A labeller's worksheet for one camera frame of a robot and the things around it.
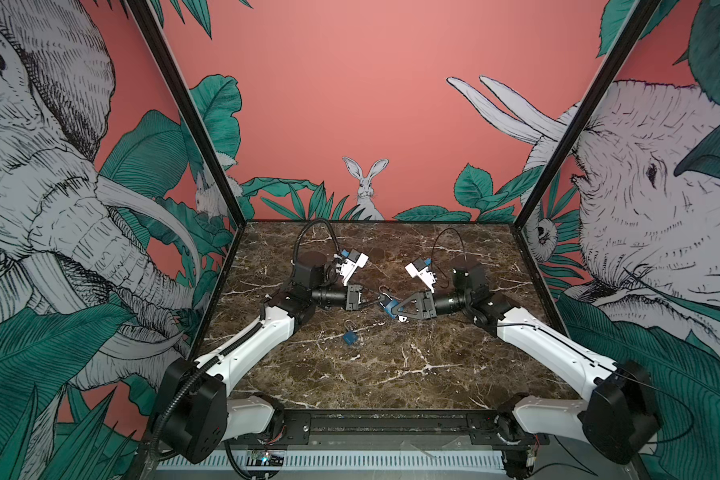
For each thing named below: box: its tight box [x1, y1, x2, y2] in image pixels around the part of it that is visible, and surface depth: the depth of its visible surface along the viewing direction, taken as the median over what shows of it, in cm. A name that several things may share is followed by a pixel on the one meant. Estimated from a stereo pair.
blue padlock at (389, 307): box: [384, 299, 399, 320], surface depth 71 cm
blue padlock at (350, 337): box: [343, 330, 359, 345], surface depth 92 cm
